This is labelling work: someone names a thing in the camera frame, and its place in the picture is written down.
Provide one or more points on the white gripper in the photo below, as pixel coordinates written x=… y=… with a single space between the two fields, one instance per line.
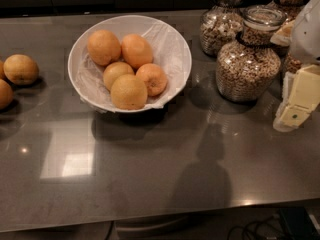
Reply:
x=307 y=34

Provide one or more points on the orange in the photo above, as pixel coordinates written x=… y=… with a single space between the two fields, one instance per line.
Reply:
x=103 y=47
x=115 y=70
x=6 y=94
x=136 y=51
x=21 y=69
x=154 y=77
x=129 y=92

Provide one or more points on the white paper bowl liner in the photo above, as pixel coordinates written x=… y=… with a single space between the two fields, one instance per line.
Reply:
x=168 y=47

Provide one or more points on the orange at bowl front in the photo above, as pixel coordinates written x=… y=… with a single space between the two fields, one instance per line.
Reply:
x=129 y=92

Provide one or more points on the white bowl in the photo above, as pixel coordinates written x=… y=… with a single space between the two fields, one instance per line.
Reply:
x=173 y=50

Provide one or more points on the front glass cereal jar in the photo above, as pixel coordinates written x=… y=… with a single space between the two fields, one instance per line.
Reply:
x=247 y=66

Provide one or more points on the glass cereal jar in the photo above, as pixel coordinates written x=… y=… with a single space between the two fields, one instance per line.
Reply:
x=220 y=25
x=291 y=9
x=247 y=66

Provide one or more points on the back right glass cereal jar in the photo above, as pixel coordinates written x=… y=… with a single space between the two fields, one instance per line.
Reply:
x=291 y=9

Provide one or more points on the back left glass cereal jar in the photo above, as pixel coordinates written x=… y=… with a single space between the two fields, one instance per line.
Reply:
x=220 y=25

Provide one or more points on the black box under table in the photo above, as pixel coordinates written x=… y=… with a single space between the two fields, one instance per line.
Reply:
x=297 y=224

